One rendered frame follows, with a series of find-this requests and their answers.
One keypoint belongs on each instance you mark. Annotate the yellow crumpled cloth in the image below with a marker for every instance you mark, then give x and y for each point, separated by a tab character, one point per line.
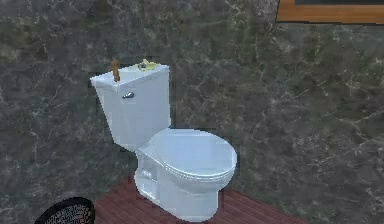
147	65

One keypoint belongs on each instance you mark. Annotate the black mesh trash can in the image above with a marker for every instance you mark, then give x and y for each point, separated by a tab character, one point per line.
68	213

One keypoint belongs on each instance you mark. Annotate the white toilet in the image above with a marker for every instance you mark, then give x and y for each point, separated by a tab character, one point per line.
156	133

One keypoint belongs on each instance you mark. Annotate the brown small bottle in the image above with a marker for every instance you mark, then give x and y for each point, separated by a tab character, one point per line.
115	70

